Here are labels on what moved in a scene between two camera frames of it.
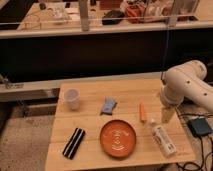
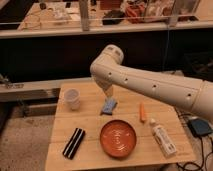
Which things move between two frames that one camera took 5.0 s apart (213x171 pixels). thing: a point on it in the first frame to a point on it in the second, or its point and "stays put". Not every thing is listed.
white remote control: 168,147 stays put
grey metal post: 84,15 stays put
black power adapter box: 199,126 stays put
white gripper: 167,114 to 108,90
